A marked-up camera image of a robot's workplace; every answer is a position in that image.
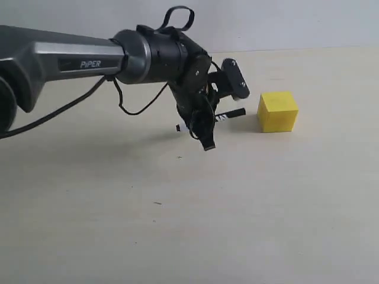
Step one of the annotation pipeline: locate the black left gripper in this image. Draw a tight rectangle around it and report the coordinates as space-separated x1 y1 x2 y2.
174 70 220 151

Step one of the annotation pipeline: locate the black and white marker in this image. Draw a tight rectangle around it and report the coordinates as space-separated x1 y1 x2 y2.
176 108 247 133

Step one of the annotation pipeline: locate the yellow foam cube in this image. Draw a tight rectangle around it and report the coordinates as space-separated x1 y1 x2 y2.
257 91 298 133

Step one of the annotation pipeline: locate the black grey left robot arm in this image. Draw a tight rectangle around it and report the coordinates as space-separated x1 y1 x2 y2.
1 25 216 150

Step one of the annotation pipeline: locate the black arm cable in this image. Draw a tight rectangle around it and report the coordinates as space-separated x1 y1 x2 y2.
0 6 195 140

